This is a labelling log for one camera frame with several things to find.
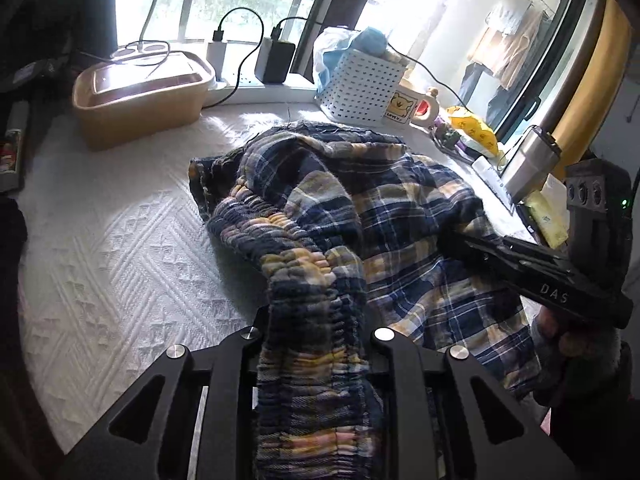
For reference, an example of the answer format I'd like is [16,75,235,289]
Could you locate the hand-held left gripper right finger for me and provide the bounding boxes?
[362,305,576,480]

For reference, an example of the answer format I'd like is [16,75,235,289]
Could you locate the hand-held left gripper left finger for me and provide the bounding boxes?
[60,305,271,480]

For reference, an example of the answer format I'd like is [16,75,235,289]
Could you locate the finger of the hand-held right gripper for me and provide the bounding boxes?
[437,230,507,279]

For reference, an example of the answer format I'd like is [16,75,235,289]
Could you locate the blue plaid pants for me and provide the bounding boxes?
[189,121,543,480]

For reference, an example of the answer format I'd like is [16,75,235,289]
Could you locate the person's right forearm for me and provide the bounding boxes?
[540,345,640,480]

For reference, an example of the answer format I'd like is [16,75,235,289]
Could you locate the person's right hand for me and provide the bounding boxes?
[530,305,623,406]

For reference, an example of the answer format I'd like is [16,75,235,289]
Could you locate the yellow tissue pack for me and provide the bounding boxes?
[522,175,571,250]

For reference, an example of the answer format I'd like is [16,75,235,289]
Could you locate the white tube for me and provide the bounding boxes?
[471,155,516,211]

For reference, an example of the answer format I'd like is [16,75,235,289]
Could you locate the steel tumbler with black lid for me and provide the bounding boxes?
[500,125,561,206]

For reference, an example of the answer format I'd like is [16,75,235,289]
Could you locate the small green figurine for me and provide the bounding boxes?
[432,120,468,153]

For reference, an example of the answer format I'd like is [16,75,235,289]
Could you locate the yellow packet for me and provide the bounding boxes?
[445,105,506,157]

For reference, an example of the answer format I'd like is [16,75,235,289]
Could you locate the yellow curtain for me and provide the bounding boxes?
[540,0,633,171]

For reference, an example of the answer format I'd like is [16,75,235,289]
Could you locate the cream mug with bear print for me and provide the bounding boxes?
[384,80,443,131]

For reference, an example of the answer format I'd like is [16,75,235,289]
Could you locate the dark hanging trousers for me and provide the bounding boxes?
[457,62,531,131]

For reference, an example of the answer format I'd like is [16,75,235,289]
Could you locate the beige hanging garment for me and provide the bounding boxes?
[467,7,551,91]

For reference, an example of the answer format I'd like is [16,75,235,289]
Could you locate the white perforated basket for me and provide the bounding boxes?
[316,50,408,127]

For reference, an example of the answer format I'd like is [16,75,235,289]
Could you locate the white hanging shirt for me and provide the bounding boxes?
[485,0,536,36]

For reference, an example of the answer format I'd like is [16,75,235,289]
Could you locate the blue plastic bag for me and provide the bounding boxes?
[312,26,396,96]

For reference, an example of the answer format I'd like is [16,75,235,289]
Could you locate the black cloth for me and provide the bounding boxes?
[0,195,28,321]

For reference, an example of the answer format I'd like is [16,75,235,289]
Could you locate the tan food container clear lid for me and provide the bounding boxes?
[72,50,216,151]

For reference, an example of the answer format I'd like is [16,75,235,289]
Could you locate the black charger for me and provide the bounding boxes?
[255,37,297,85]

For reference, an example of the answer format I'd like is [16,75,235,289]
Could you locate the white power strip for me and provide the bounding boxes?
[207,72,321,103]

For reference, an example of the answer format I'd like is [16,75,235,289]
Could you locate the dark slim packet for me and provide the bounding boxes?
[0,100,32,193]

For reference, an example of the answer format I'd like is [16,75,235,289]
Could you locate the white desk lamp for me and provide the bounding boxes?
[112,0,173,63]

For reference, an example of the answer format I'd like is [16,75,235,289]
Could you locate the teal curtain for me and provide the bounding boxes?
[0,0,121,91]

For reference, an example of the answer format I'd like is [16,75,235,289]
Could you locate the black charger cable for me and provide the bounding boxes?
[270,16,471,111]

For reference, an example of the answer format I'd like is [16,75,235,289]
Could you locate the dark window post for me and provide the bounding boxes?
[290,0,391,76]

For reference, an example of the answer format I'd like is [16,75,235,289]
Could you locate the white charger with cable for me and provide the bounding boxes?
[200,7,266,110]

